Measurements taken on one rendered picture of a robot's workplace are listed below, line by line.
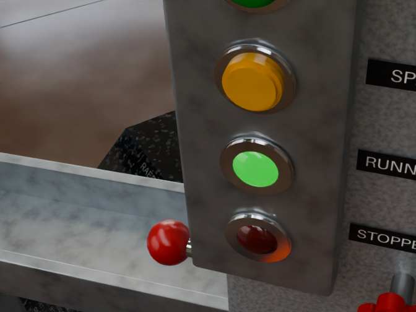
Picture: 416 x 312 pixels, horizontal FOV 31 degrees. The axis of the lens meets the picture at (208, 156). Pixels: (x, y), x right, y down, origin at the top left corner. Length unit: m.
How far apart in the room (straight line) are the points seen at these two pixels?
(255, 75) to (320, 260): 0.12
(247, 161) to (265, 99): 0.04
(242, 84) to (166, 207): 0.38
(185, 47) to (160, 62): 2.38
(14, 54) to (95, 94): 0.42
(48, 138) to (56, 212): 1.72
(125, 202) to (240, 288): 0.26
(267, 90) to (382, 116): 0.06
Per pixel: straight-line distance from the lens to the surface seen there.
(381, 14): 0.31
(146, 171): 1.09
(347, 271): 0.42
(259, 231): 0.38
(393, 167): 0.35
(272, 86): 0.31
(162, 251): 0.50
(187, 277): 0.65
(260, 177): 0.34
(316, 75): 0.31
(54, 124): 2.50
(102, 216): 0.71
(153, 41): 2.80
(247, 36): 0.30
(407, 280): 0.41
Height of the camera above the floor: 1.57
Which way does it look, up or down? 43 degrees down
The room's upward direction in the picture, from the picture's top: 5 degrees counter-clockwise
